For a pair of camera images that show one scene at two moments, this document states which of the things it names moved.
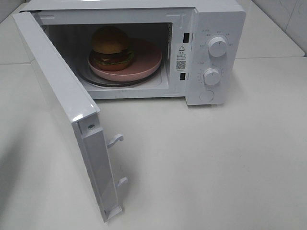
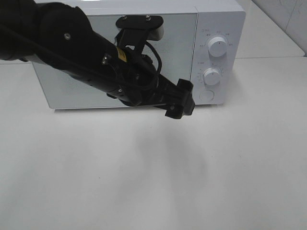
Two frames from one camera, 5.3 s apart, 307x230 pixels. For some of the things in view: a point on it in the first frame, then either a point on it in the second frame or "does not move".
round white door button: [206, 96] does not move
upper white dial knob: [217, 46] does not move
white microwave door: [82, 111] -> [178, 46]
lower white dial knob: [211, 76] does not move
